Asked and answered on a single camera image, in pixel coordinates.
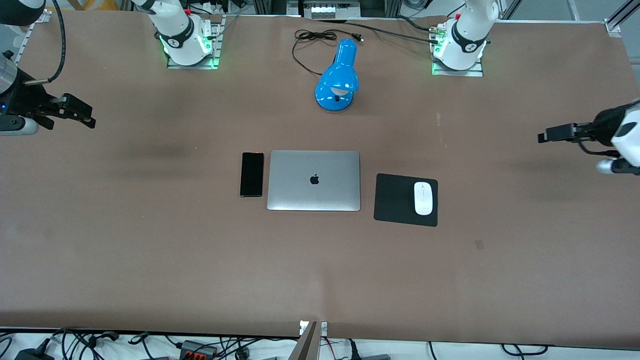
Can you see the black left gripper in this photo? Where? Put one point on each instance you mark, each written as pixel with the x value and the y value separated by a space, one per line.
pixel 604 125

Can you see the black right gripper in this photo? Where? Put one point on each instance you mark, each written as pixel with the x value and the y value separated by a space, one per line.
pixel 26 100

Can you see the white computer mouse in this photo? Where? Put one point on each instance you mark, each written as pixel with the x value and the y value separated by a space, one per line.
pixel 423 199

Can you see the black smartphone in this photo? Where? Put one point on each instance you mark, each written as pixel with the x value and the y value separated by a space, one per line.
pixel 252 175

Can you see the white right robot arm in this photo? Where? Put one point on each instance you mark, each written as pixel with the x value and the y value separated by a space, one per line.
pixel 175 30

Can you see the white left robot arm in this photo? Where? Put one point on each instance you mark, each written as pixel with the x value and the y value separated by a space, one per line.
pixel 465 35

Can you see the black mouse pad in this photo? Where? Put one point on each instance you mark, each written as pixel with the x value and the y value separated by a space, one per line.
pixel 395 200

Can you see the blue desk lamp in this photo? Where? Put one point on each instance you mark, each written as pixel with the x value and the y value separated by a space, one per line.
pixel 337 75

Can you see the silver laptop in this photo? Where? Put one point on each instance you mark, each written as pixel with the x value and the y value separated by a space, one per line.
pixel 313 195

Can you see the black power adapter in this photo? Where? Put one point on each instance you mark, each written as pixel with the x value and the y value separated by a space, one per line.
pixel 32 355

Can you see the grey power strip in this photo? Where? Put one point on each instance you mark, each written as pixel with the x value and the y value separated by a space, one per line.
pixel 330 10

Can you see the black orange power strip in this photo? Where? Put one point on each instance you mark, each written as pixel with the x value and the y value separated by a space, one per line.
pixel 197 350

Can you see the black power plug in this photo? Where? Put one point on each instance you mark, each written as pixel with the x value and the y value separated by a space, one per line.
pixel 354 350

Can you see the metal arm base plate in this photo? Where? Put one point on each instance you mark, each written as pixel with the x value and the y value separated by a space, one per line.
pixel 172 65
pixel 457 73

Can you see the aluminium camera post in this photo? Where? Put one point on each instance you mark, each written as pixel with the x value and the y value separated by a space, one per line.
pixel 311 345

